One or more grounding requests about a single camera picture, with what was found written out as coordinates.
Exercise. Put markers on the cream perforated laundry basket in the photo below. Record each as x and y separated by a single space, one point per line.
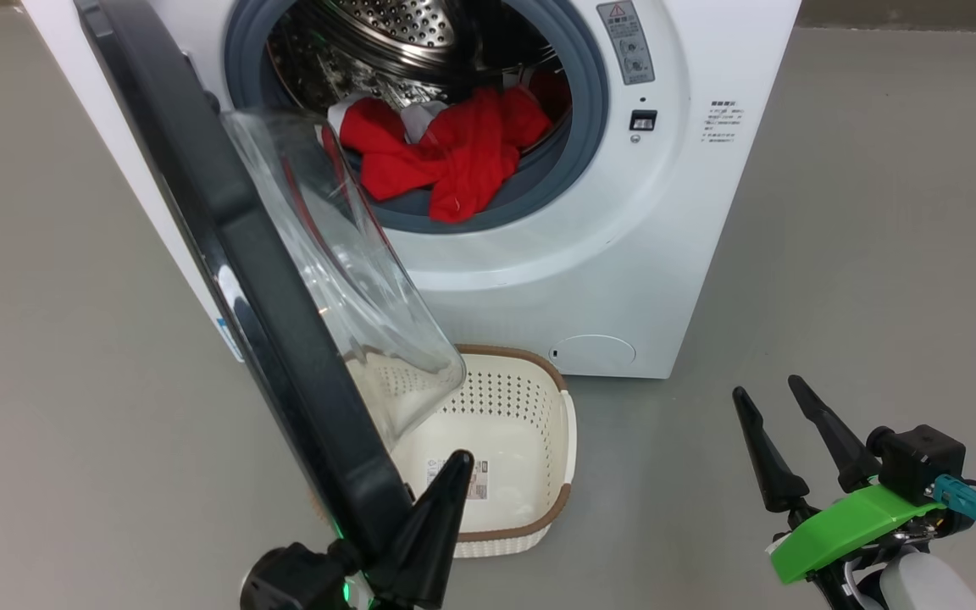
522 424

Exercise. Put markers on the round white filter cover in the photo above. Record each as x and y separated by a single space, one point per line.
594 353

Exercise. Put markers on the white washing machine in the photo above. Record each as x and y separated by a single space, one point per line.
623 254

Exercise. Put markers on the black door lock slot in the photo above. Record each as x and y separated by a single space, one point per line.
643 120

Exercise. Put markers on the steel washer drum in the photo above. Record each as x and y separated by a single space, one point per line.
395 42

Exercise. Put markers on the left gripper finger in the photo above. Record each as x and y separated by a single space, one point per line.
429 534

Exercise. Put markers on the blue energy label sticker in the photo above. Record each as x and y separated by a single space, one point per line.
228 337

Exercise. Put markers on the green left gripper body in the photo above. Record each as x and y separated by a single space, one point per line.
361 593

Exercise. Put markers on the red shirt white collar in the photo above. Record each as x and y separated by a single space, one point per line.
463 152

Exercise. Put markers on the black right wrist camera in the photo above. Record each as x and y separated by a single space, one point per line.
920 457

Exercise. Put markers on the white printed label sticker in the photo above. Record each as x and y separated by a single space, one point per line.
478 479

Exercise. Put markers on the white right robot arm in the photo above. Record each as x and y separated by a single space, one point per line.
928 589

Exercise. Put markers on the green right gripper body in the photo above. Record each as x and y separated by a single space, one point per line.
852 525

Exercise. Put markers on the grey warning sticker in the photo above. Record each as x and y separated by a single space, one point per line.
626 42

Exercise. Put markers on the black round glass washer door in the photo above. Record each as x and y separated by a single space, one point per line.
268 280

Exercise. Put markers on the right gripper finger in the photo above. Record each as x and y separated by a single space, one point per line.
835 440
763 457

